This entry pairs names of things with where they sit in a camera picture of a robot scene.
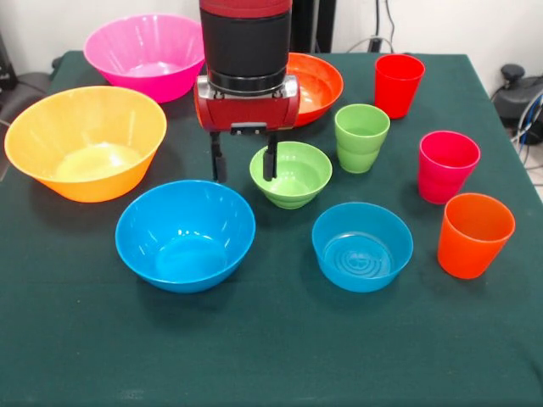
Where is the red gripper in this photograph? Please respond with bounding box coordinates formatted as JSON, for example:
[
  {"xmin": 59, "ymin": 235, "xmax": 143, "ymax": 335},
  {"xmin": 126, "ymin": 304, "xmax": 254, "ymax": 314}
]
[{"xmin": 193, "ymin": 80, "xmax": 301, "ymax": 184}]

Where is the large smooth blue bowl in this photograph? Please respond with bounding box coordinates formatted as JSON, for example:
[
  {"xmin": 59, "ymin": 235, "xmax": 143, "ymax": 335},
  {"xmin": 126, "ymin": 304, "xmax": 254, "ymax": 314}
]
[{"xmin": 115, "ymin": 179, "xmax": 257, "ymax": 294}]

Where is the green plastic cup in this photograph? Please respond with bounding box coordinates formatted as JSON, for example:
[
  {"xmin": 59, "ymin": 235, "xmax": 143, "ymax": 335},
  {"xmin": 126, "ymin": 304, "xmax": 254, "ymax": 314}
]
[{"xmin": 333, "ymin": 103, "xmax": 391, "ymax": 175}]

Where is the small green plastic bowl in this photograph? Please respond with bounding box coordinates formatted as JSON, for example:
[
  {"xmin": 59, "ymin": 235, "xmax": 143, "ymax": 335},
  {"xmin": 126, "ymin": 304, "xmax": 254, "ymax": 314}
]
[{"xmin": 249, "ymin": 141, "xmax": 333, "ymax": 210}]

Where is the orange-red plastic bowl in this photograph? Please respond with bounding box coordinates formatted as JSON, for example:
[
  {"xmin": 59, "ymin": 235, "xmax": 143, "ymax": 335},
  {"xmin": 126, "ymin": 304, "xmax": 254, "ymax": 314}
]
[{"xmin": 286, "ymin": 53, "xmax": 345, "ymax": 128}]

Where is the large pink plastic bowl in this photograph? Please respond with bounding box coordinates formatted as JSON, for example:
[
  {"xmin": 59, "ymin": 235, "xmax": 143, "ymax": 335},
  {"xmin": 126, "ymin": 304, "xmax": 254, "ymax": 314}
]
[{"xmin": 83, "ymin": 13, "xmax": 207, "ymax": 104}]

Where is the small ringed blue bowl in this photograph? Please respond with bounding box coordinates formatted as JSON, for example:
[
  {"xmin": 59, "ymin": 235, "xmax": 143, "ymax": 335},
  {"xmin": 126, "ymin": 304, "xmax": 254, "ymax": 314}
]
[{"xmin": 311, "ymin": 202, "xmax": 415, "ymax": 293}]

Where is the red plastic cup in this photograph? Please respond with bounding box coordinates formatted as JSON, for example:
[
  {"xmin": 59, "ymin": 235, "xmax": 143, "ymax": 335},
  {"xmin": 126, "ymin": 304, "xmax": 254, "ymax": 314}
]
[{"xmin": 373, "ymin": 53, "xmax": 427, "ymax": 120}]

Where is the dark green tablecloth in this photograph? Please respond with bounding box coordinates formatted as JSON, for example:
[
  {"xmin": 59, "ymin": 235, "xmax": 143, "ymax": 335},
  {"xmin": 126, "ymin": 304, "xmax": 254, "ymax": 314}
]
[{"xmin": 0, "ymin": 50, "xmax": 543, "ymax": 407}]

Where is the large yellow-orange plastic bowl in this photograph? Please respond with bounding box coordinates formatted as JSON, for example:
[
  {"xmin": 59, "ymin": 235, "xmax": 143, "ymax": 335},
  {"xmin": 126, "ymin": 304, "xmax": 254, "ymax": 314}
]
[{"xmin": 3, "ymin": 85, "xmax": 168, "ymax": 204}]

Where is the magenta plastic cup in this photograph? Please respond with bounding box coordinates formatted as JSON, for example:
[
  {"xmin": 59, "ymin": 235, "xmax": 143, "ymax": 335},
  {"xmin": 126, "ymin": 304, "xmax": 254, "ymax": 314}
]
[{"xmin": 417, "ymin": 130, "xmax": 482, "ymax": 205}]

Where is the orange plastic cup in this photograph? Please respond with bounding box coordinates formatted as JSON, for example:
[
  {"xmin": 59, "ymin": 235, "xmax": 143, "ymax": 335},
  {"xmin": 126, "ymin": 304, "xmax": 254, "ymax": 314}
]
[{"xmin": 437, "ymin": 192, "xmax": 517, "ymax": 280}]

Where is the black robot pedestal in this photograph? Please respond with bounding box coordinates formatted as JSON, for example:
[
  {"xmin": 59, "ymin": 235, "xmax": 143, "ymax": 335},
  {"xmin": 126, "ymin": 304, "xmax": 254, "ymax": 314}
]
[{"xmin": 292, "ymin": 0, "xmax": 336, "ymax": 53}]

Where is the black wall power cable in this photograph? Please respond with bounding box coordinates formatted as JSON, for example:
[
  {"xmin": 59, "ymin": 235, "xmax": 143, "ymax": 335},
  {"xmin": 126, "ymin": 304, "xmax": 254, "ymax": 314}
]
[{"xmin": 345, "ymin": 0, "xmax": 398, "ymax": 54}]

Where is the tangle of cables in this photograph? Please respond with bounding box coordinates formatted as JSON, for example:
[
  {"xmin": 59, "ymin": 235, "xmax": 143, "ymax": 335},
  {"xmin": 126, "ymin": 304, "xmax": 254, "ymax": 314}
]
[{"xmin": 511, "ymin": 95, "xmax": 543, "ymax": 170}]

